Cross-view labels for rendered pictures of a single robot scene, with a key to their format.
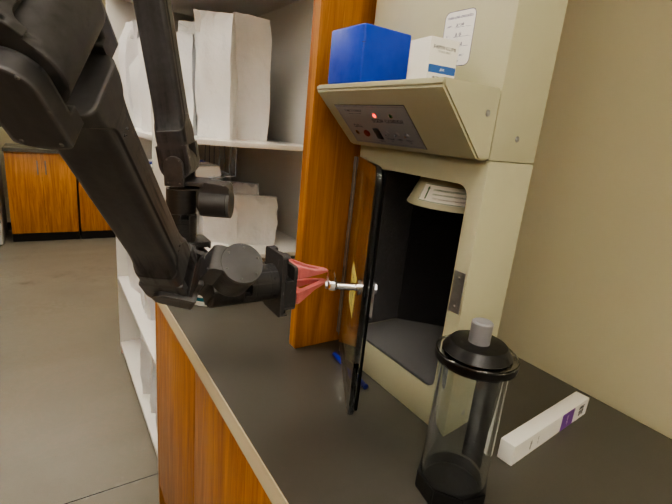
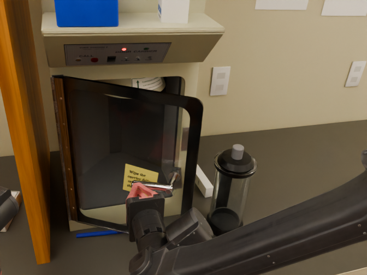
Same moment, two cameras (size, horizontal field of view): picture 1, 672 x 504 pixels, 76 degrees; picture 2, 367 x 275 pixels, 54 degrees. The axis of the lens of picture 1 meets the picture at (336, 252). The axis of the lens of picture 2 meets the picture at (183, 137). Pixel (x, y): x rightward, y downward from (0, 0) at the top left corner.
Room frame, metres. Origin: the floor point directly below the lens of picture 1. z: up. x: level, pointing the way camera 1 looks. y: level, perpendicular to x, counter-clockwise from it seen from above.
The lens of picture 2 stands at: (0.48, 0.55, 1.68)
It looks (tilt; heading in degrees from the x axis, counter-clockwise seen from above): 32 degrees down; 284
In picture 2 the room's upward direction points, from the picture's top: 5 degrees clockwise
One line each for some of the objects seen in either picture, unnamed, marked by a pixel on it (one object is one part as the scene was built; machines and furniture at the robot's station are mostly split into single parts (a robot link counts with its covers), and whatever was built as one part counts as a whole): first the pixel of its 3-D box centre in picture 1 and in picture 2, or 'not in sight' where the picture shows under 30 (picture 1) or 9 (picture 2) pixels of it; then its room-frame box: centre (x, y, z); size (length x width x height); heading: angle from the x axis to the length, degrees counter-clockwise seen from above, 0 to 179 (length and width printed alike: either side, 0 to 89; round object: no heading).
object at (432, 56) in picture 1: (432, 63); (173, 3); (0.69, -0.11, 1.54); 0.05 x 0.05 x 0.06; 27
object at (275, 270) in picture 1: (261, 282); (148, 227); (0.64, 0.11, 1.19); 0.07 x 0.07 x 0.10; 34
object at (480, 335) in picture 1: (478, 343); (236, 157); (0.53, -0.20, 1.18); 0.09 x 0.09 x 0.07
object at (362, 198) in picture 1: (354, 271); (128, 169); (0.75, -0.04, 1.19); 0.30 x 0.01 x 0.40; 4
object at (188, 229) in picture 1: (181, 230); not in sight; (0.84, 0.31, 1.21); 0.10 x 0.07 x 0.07; 124
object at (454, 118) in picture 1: (392, 118); (134, 46); (0.75, -0.07, 1.46); 0.32 x 0.12 x 0.10; 34
